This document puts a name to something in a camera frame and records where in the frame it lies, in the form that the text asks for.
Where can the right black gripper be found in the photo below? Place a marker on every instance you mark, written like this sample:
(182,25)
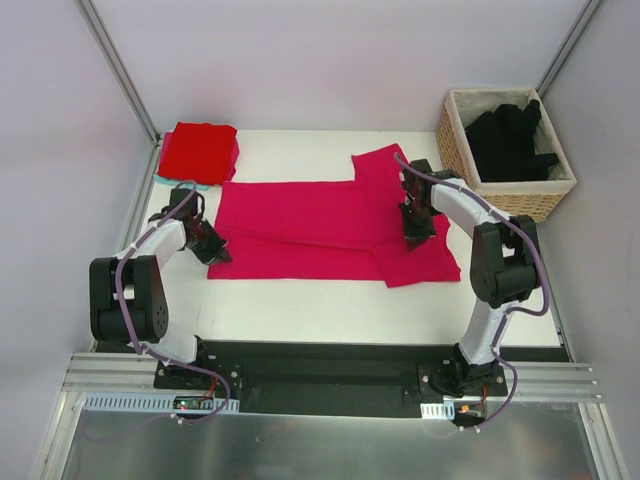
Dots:
(416,228)

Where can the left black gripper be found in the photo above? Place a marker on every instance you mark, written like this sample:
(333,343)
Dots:
(211,247)

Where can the magenta t shirt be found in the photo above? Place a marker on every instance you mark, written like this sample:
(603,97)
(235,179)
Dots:
(343,230)

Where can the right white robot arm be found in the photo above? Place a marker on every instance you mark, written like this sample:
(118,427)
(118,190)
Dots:
(505,268)

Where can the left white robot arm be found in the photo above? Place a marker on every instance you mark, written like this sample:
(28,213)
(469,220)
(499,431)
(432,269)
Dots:
(128,304)

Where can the folded teal t shirt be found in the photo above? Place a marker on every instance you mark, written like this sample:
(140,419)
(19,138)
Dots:
(173,183)

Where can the folded red t shirt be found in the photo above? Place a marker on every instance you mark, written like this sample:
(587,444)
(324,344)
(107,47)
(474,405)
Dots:
(200,152)

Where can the wicker basket with liner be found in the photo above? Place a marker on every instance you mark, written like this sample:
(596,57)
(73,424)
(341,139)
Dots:
(534,198)

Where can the black clothes in basket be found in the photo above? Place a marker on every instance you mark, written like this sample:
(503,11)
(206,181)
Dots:
(503,147)

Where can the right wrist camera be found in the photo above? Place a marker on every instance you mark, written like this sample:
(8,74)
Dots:
(420,167)

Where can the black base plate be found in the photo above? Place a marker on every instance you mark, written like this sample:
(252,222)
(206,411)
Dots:
(386,381)

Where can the left slotted cable duct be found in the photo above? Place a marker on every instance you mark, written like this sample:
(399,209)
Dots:
(158,403)

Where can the slotted cable duct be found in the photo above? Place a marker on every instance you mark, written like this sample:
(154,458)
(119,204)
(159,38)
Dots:
(450,410)
(158,403)

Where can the left aluminium frame post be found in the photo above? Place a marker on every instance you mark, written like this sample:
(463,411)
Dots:
(108,49)

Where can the aluminium frame post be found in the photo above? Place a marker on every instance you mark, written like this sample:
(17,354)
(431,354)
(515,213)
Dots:
(108,49)
(580,26)

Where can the right slotted cable duct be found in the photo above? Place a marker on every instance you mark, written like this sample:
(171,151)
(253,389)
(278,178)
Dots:
(450,410)

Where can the aluminium front rail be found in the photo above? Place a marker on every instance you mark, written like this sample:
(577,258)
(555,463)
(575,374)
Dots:
(129,373)

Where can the right aluminium frame post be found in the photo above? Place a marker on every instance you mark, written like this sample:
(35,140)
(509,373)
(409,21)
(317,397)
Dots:
(580,26)

